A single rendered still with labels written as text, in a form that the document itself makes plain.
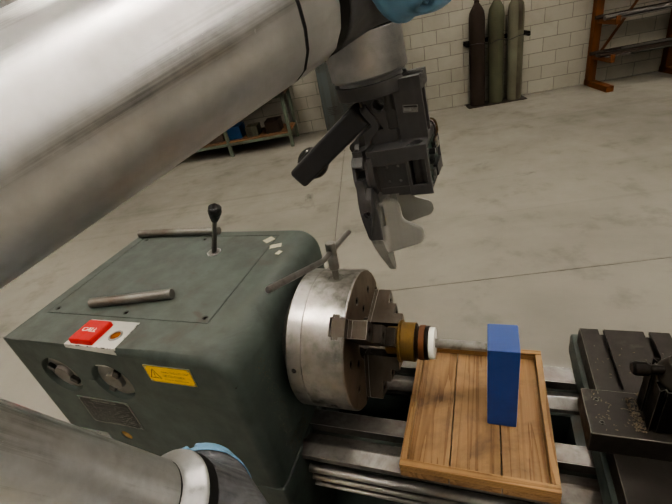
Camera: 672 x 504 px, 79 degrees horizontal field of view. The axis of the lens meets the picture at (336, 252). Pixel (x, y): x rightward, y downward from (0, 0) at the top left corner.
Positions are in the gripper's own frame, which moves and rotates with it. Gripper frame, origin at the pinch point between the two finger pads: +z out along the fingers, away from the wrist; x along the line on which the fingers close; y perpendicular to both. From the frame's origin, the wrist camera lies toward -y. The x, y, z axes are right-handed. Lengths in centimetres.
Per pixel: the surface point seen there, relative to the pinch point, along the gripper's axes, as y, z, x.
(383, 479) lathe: -16, 66, 4
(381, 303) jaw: -16.5, 34.8, 29.5
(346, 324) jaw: -17.4, 25.9, 12.8
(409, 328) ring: -7.9, 34.3, 21.1
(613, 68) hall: 150, 170, 755
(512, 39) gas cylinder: 8, 83, 685
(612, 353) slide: 32, 53, 35
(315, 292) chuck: -25.0, 21.6, 17.5
